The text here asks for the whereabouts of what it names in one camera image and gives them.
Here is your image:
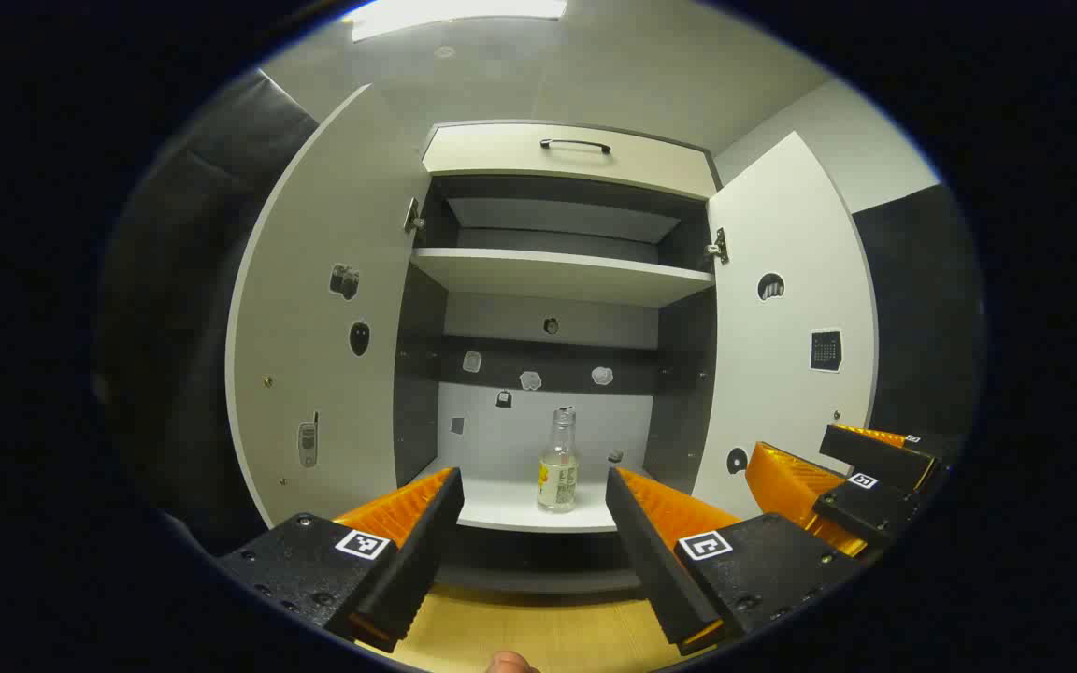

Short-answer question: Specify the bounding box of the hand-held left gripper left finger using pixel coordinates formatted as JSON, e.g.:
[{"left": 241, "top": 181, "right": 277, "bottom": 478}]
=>
[{"left": 218, "top": 466, "right": 466, "bottom": 653}]

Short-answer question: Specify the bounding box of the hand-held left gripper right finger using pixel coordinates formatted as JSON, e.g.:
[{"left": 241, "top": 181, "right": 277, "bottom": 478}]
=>
[{"left": 605, "top": 466, "right": 862, "bottom": 656}]

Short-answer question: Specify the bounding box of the white cabinet door cat sticker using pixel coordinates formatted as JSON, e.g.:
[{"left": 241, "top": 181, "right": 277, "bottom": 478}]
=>
[{"left": 691, "top": 131, "right": 879, "bottom": 521}]

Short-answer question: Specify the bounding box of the clear glass bottle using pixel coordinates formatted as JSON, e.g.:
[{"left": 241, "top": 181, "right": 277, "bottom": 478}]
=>
[{"left": 537, "top": 406, "right": 581, "bottom": 513}]

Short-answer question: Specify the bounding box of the white cabinet door phone sticker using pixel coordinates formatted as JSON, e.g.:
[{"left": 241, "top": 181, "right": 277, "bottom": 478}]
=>
[{"left": 225, "top": 84, "right": 437, "bottom": 529}]

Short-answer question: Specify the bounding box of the white cabinet drawer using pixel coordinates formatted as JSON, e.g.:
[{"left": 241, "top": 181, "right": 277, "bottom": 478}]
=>
[{"left": 422, "top": 122, "right": 719, "bottom": 200}]

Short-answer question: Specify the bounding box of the ceiling light panel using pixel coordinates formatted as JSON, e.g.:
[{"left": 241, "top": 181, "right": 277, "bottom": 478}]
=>
[{"left": 350, "top": 0, "right": 569, "bottom": 44}]

